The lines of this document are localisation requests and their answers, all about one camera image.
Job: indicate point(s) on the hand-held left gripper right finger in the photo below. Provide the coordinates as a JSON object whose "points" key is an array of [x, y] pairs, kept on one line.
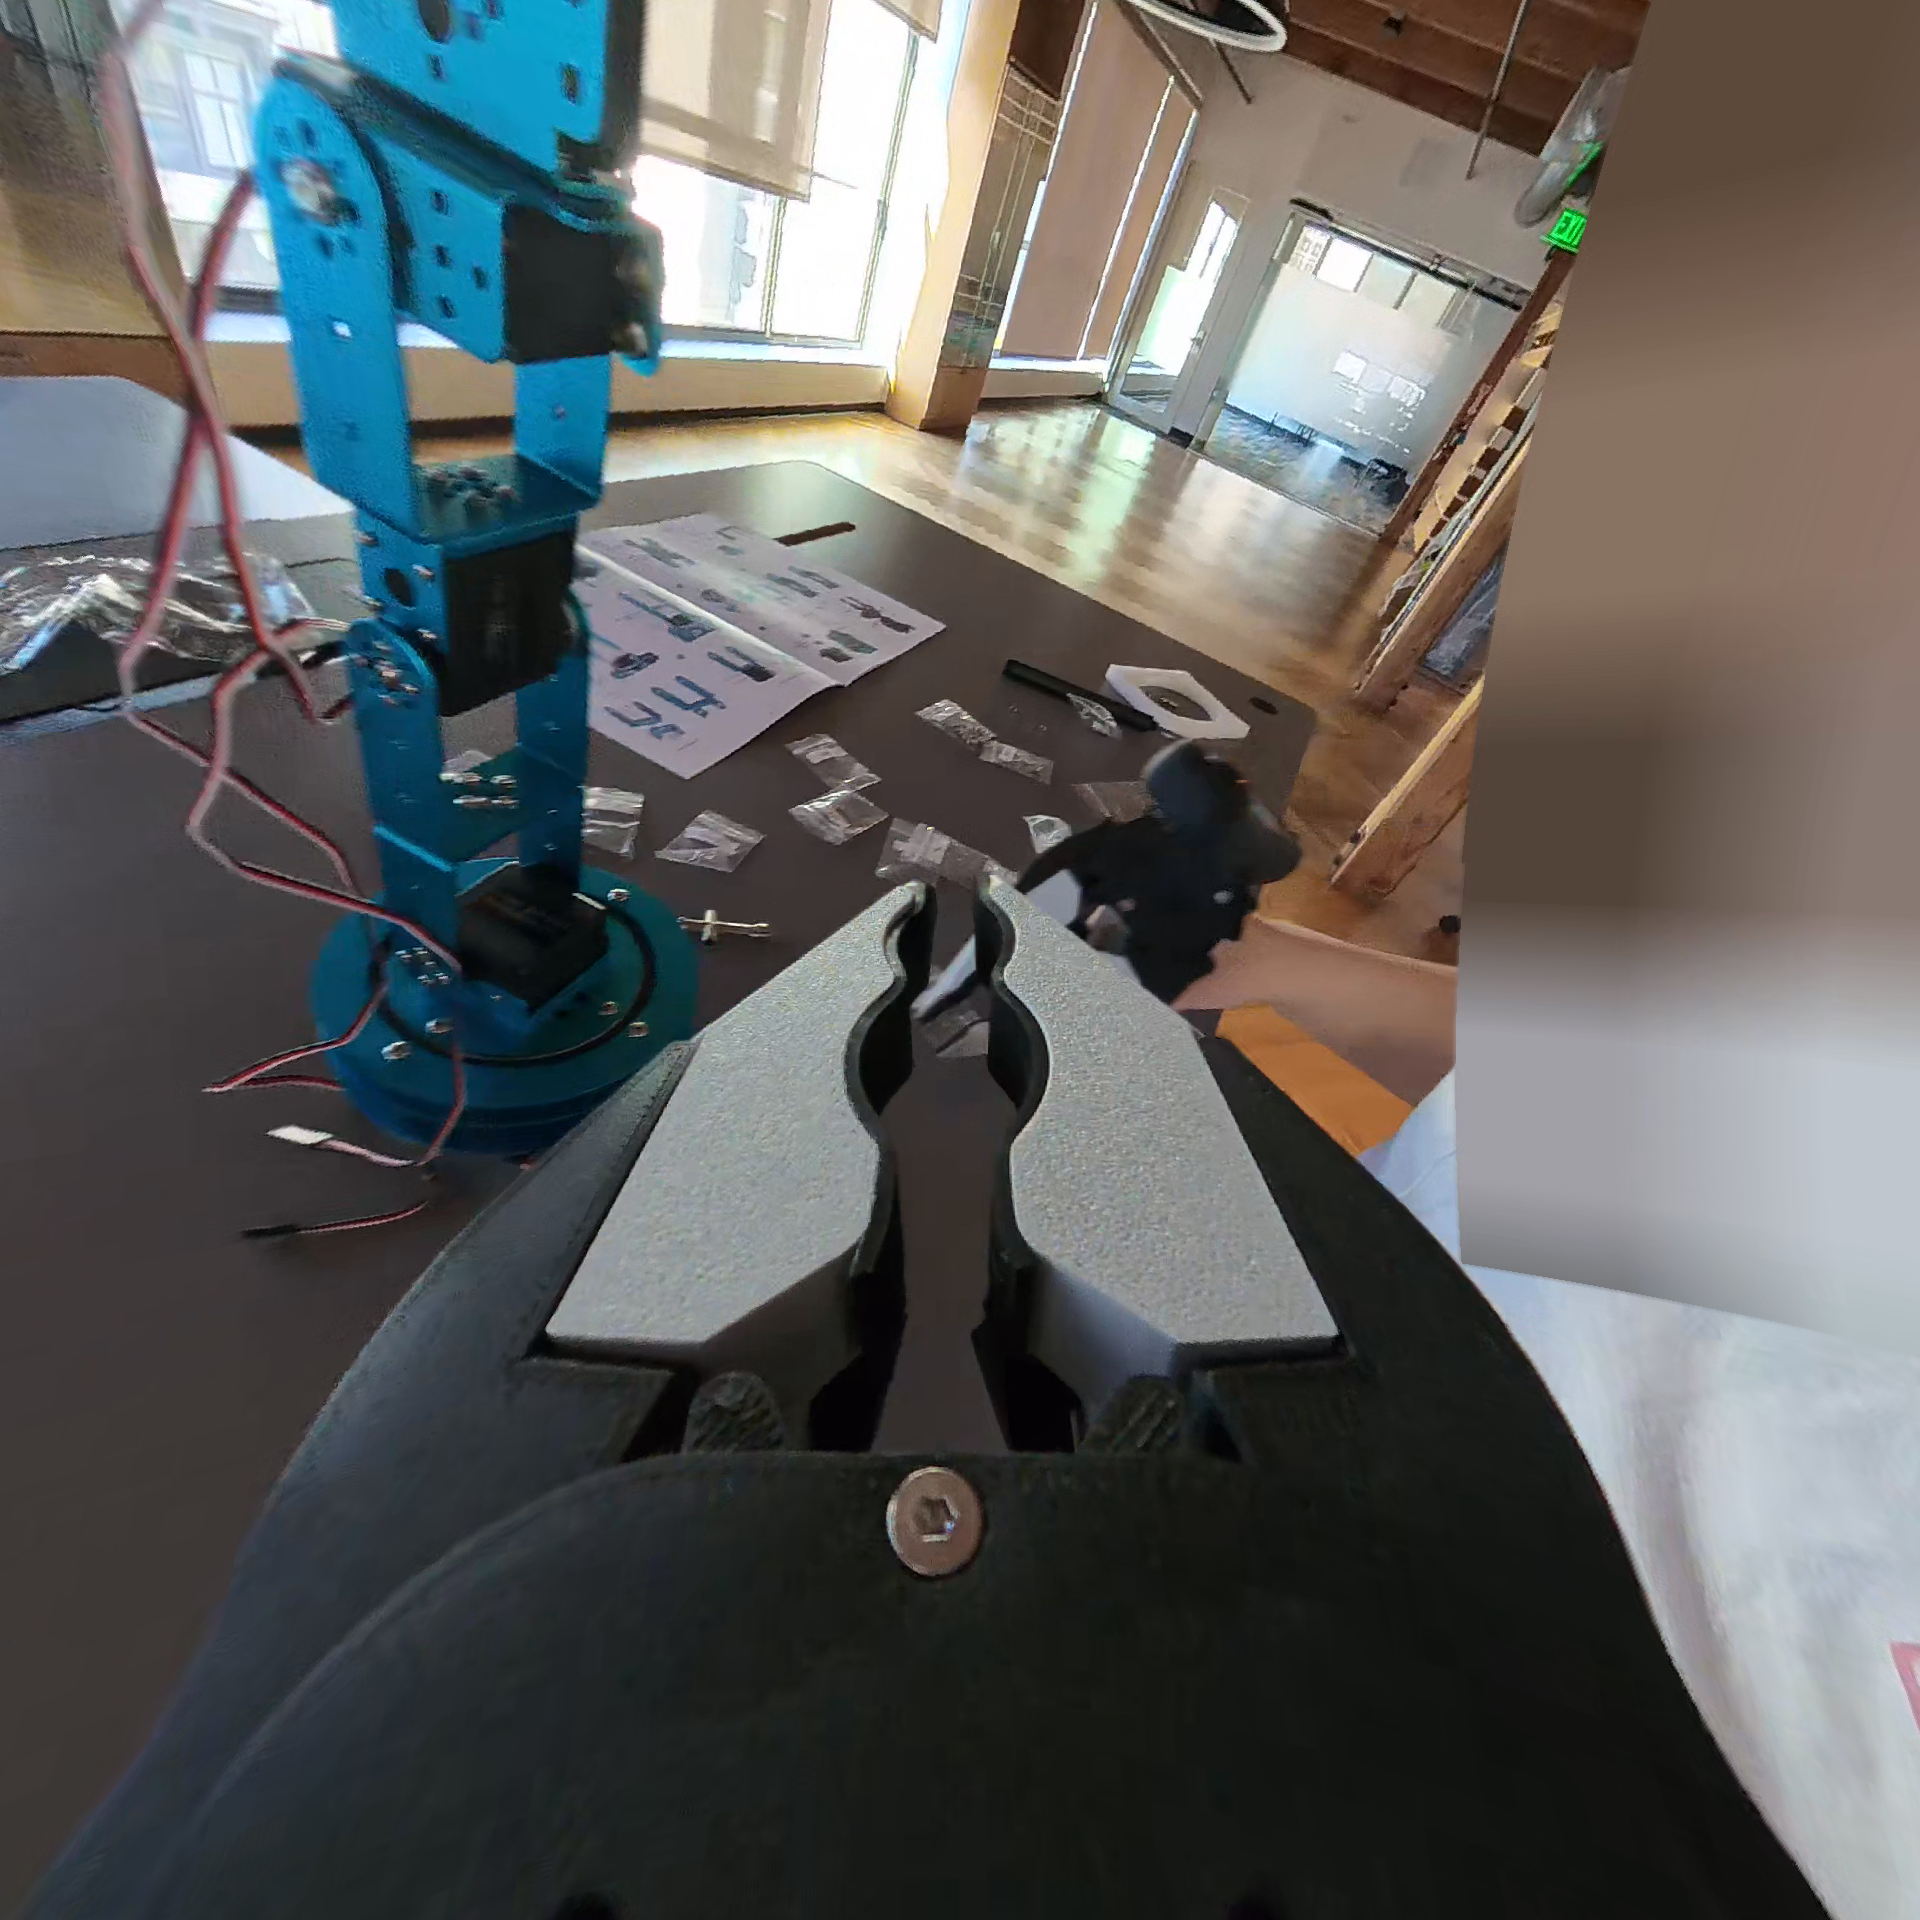
{"points": [[1163, 1184]]}

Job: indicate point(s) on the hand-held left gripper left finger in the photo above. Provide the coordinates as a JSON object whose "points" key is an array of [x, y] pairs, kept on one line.
{"points": [[734, 1184]]}

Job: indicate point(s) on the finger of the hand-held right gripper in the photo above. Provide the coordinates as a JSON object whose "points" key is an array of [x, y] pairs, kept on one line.
{"points": [[945, 991], [1059, 884]]}

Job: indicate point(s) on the white foam square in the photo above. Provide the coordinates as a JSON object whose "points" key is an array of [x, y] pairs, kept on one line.
{"points": [[1228, 722]]}

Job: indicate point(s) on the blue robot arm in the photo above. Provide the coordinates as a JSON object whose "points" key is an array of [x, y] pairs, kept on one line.
{"points": [[452, 224]]}

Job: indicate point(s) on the person's right forearm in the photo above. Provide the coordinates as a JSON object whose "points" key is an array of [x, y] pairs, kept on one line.
{"points": [[1335, 983]]}

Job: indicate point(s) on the dark brown desk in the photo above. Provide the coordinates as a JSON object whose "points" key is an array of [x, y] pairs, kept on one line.
{"points": [[1051, 599]]}

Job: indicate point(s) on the black metal tube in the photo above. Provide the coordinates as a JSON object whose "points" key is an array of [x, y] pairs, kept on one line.
{"points": [[1067, 685]]}

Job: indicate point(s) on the silver cross wrench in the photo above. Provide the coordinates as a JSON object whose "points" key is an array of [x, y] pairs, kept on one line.
{"points": [[721, 927]]}

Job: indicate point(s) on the printed assembly manual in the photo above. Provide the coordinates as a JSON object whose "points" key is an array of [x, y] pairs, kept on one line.
{"points": [[750, 599]]}

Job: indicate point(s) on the wooden column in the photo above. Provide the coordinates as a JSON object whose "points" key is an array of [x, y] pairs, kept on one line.
{"points": [[961, 211]]}

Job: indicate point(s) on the green exit sign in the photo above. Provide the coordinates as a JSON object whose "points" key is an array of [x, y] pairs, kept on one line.
{"points": [[1569, 229]]}

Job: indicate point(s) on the round ceiling lamp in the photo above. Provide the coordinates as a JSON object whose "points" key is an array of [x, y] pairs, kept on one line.
{"points": [[1207, 15]]}

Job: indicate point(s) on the beige window blind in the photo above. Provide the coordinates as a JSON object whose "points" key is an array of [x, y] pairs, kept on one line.
{"points": [[734, 89]]}

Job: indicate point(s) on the crumpled clear plastic wrap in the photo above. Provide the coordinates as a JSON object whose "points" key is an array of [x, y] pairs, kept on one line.
{"points": [[91, 599]]}

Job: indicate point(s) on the dark side table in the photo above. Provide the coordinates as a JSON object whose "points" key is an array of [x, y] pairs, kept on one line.
{"points": [[91, 451]]}

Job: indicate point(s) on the wooden post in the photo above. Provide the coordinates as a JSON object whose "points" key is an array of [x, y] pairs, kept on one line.
{"points": [[1441, 628]]}

